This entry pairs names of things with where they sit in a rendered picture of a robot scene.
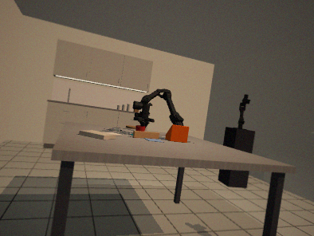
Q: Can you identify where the red cup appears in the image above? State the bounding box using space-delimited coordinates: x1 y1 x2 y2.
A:
135 125 145 132

